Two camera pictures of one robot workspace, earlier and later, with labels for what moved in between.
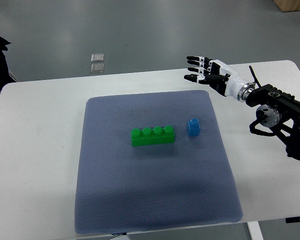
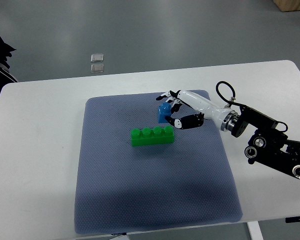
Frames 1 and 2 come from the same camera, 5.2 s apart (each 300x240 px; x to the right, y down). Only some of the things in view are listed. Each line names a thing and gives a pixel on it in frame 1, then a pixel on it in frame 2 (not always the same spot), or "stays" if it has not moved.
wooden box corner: (292, 5) stays
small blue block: (194, 127) to (164, 110)
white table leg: (255, 230) stays
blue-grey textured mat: (121, 187) stays
